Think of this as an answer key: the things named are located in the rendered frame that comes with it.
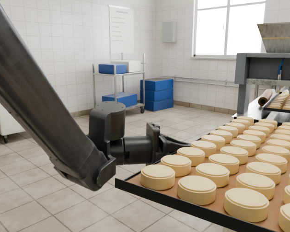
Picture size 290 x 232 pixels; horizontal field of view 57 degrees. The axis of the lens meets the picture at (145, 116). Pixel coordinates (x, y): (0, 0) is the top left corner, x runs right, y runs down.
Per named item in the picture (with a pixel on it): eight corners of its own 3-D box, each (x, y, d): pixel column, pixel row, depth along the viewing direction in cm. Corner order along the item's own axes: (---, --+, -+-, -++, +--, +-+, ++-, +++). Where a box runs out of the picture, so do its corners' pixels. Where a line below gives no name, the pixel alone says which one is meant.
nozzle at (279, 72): (274, 92, 139) (278, 56, 134) (281, 93, 137) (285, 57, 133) (272, 94, 134) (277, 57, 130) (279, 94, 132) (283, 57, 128)
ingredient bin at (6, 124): (2, 146, 341) (-6, 85, 322) (-11, 135, 386) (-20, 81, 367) (44, 136, 377) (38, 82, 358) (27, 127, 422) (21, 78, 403)
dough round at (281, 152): (254, 156, 52) (256, 147, 52) (271, 153, 55) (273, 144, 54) (277, 165, 48) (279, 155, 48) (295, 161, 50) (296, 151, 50)
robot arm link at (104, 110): (59, 173, 49) (97, 190, 45) (55, 116, 44) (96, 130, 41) (100, 146, 59) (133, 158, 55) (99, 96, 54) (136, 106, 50)
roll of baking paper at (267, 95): (263, 96, 209) (264, 89, 207) (272, 97, 206) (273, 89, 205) (257, 105, 175) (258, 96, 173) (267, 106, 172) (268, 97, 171)
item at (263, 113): (287, 89, 243) (288, 82, 241) (288, 89, 242) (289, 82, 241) (260, 120, 138) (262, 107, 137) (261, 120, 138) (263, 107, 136)
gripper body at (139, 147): (153, 165, 60) (120, 167, 58) (154, 121, 58) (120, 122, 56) (160, 178, 54) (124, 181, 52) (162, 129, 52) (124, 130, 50)
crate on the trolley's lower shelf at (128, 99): (122, 101, 531) (122, 91, 526) (137, 104, 509) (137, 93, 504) (101, 106, 487) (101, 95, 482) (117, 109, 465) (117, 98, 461)
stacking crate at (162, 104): (159, 104, 598) (159, 95, 593) (173, 107, 570) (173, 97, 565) (139, 108, 558) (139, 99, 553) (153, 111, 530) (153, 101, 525)
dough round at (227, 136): (213, 136, 66) (214, 129, 66) (234, 140, 63) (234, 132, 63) (206, 141, 62) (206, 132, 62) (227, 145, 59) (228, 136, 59)
